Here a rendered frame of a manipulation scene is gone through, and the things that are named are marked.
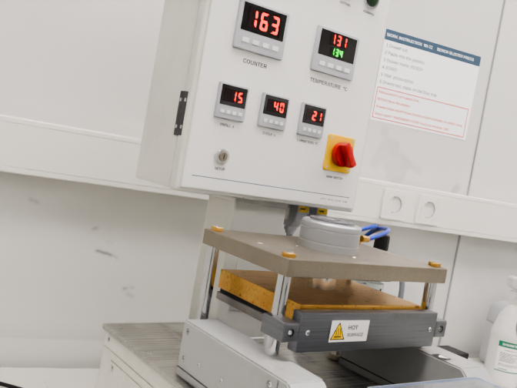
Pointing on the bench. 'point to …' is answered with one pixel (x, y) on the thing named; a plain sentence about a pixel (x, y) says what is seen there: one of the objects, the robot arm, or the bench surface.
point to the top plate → (325, 252)
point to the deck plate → (159, 330)
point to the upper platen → (301, 294)
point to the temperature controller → (338, 41)
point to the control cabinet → (261, 117)
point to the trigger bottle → (504, 342)
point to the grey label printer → (490, 326)
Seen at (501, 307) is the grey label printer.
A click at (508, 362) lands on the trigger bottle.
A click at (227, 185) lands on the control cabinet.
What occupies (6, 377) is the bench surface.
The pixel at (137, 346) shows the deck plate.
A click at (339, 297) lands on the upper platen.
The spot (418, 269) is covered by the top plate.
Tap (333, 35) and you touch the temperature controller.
